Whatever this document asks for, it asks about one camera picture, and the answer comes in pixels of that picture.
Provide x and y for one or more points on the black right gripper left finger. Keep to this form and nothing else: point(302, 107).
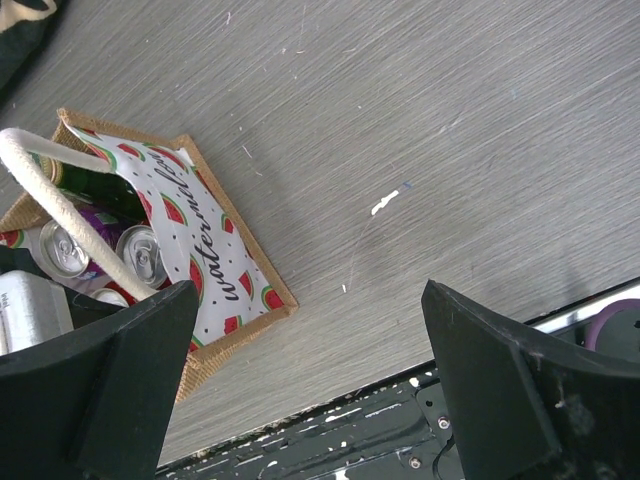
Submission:
point(95, 403)

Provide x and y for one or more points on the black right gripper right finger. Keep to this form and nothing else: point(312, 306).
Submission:
point(536, 402)

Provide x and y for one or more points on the purple Fanta can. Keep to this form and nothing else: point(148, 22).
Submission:
point(108, 226)
point(65, 256)

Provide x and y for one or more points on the red cola can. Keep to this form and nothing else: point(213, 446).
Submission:
point(113, 296)
point(138, 248)

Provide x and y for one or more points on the watermelon print canvas bag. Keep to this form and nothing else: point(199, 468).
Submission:
point(202, 237)

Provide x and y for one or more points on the green glass bottle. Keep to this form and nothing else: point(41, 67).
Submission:
point(104, 191)

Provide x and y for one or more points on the black floral plush blanket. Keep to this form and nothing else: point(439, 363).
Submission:
point(26, 28)

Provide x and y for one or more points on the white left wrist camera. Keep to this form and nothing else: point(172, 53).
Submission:
point(33, 310)

